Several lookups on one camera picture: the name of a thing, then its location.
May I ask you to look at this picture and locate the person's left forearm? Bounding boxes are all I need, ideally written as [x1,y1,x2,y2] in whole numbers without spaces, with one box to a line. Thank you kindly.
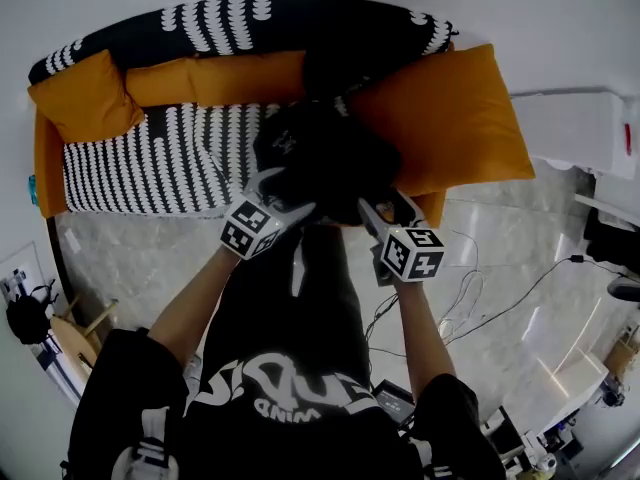
[147,242,242,365]

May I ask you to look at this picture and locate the white floor cable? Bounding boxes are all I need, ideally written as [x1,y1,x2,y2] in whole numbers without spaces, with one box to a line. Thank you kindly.
[437,227,487,342]

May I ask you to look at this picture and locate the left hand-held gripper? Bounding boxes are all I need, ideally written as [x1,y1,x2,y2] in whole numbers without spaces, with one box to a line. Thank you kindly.
[219,167,318,262]

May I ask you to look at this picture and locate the black floor cable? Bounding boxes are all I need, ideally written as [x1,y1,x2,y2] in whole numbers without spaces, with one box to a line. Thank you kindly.
[439,254,626,345]

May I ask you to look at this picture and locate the small square orange cushion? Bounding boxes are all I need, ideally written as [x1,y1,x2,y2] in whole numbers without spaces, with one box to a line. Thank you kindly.
[27,49,147,144]

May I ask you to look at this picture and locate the person's black printed shirt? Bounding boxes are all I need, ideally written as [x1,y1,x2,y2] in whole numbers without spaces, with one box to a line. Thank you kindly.
[63,222,507,480]

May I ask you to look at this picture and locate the small black hanging bag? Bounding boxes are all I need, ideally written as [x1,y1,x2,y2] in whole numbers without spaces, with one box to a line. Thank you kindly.
[4,280,57,345]

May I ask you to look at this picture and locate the wooden stool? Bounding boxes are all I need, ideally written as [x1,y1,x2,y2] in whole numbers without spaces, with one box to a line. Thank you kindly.
[48,297,121,370]

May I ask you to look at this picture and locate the black white patterned sofa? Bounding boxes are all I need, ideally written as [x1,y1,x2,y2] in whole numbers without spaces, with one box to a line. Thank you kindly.
[28,0,459,215]

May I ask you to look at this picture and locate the black garment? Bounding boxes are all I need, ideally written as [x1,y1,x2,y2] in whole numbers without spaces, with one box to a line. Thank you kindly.
[251,99,404,228]

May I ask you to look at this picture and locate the person's right forearm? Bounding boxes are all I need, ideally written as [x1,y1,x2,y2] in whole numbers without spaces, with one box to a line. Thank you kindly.
[397,278,459,400]

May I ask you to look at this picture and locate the white sink cabinet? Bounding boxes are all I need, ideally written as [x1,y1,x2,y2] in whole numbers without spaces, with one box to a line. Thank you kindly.
[573,173,640,219]

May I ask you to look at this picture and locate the large orange cushion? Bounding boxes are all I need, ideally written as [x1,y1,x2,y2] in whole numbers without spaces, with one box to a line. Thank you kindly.
[347,42,537,198]

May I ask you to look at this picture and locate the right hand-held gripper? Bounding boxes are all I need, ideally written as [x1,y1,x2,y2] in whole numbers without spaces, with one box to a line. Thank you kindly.
[356,189,447,290]

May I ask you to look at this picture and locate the black recorder box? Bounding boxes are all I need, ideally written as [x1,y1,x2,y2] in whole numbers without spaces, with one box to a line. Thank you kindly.
[372,378,417,425]

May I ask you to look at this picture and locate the white low table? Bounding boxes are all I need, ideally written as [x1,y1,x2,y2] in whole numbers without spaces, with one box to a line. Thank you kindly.
[528,346,610,435]

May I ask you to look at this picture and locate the grey shoulder strap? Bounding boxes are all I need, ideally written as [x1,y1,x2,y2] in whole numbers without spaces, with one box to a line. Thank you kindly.
[110,406,177,480]
[413,436,452,480]

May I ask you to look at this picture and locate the black chair base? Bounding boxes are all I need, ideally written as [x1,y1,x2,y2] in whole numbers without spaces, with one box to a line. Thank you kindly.
[606,275,640,303]

